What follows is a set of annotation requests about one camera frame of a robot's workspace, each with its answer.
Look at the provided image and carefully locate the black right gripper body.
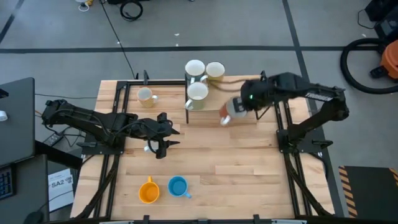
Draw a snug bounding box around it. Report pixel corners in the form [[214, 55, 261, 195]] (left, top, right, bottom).
[[240, 78, 272, 112]]

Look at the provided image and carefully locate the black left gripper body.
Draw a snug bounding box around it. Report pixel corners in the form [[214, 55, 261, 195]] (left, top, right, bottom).
[[145, 111, 174, 160]]

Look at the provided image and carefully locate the red mug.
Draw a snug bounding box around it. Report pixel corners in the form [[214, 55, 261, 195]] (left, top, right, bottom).
[[218, 96, 248, 126]]

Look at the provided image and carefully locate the mustard yellow mug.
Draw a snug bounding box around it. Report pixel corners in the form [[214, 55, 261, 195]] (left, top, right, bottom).
[[200, 61, 226, 84]]

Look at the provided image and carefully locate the yellow patterned mug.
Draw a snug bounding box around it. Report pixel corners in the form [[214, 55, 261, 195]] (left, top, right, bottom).
[[136, 86, 160, 109]]

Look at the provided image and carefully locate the light blue mug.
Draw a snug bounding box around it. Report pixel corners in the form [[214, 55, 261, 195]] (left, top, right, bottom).
[[167, 175, 192, 199]]

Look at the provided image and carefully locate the light green mug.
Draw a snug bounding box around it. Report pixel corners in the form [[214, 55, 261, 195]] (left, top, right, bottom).
[[184, 81, 210, 111]]

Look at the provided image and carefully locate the orange mug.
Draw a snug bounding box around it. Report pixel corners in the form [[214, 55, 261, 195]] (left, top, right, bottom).
[[138, 175, 161, 205]]

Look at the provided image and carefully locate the teal mug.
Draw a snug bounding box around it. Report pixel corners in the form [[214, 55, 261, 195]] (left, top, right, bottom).
[[184, 58, 206, 85]]

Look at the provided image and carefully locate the wooden shelf with black legs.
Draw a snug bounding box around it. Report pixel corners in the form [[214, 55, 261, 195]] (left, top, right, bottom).
[[184, 73, 270, 125]]

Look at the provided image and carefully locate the orange shop vacuum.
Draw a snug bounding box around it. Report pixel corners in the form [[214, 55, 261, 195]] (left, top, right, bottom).
[[340, 37, 398, 95], [369, 39, 398, 80]]

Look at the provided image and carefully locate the black desk crossbar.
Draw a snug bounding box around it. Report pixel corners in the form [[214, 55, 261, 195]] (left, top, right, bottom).
[[34, 139, 83, 170]]

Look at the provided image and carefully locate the black power brick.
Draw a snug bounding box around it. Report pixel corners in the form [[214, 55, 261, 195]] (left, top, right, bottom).
[[43, 132, 65, 147]]

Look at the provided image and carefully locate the white printed paper sheet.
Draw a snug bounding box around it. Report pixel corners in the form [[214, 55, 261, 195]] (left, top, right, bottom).
[[47, 167, 75, 213]]

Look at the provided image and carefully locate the grey cabinet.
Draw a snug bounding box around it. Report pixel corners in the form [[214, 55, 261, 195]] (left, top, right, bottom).
[[0, 77, 35, 167]]

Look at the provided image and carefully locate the dark grey desk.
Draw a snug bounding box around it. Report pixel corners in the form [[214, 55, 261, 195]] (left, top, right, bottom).
[[0, 154, 50, 224]]

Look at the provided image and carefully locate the black equipment case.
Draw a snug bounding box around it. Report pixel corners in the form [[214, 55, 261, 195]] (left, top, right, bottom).
[[364, 0, 398, 22], [374, 14, 398, 41]]

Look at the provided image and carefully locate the black hazard-striped mat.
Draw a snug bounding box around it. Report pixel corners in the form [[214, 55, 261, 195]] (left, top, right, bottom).
[[338, 165, 398, 218]]

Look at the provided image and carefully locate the backlit black keyboard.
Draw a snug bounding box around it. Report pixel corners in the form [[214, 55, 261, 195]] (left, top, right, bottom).
[[0, 166, 15, 200]]

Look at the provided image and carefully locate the black metal rig frame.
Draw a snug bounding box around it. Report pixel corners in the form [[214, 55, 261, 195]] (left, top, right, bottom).
[[74, 70, 335, 224]]

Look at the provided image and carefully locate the long black floor cable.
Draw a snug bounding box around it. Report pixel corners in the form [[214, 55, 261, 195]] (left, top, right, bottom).
[[99, 0, 138, 80]]

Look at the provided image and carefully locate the thin black cable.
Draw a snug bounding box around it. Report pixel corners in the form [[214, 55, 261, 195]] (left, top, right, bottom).
[[34, 93, 98, 100]]

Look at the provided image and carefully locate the coiled black cable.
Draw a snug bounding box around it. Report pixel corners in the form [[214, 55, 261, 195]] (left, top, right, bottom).
[[119, 0, 144, 22]]

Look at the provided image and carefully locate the white cable loop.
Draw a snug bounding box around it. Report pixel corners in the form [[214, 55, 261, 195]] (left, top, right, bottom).
[[74, 0, 91, 12]]

